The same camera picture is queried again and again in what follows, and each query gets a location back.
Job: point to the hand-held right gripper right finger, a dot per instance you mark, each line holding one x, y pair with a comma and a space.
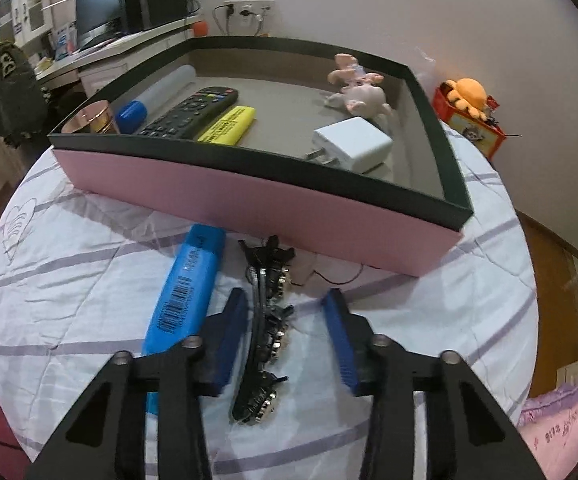
341, 340

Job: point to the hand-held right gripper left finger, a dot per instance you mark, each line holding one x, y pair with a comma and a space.
229, 340

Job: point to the black hair clips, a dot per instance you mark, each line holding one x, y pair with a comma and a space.
264, 340

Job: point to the blue highlighter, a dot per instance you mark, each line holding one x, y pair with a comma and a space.
184, 290

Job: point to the pink box with black rim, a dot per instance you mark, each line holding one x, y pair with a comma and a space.
249, 210

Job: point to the rose gold cosmetic jar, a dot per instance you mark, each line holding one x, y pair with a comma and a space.
91, 117

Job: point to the white charger plug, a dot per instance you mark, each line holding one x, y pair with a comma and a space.
354, 142

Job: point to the yellow highlighter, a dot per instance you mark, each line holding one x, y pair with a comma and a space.
229, 125

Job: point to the clear tube with blue cap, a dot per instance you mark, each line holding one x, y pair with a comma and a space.
161, 92

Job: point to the black remote control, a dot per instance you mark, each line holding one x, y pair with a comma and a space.
189, 112

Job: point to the pink pig plush toy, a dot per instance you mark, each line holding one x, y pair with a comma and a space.
364, 92

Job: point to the grey jacket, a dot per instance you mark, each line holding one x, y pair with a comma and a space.
6, 95

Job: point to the blue and white carton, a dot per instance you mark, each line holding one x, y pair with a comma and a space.
64, 40

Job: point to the white desk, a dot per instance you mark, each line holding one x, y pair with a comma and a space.
114, 60

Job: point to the white glass-door cabinet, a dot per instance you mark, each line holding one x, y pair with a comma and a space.
21, 7

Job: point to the pink bedding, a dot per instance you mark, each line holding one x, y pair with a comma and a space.
569, 435

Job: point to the red printed box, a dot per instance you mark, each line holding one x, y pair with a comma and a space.
479, 132

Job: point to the black computer monitor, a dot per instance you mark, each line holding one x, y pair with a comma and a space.
101, 7

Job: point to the orange octopus plush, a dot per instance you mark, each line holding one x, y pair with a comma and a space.
466, 92

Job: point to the clear plastic bag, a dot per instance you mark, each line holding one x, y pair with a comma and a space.
426, 65

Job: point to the water bottle with red cap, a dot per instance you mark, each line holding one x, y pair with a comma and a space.
200, 28

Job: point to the white wall outlet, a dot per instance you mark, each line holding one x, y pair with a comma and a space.
249, 8

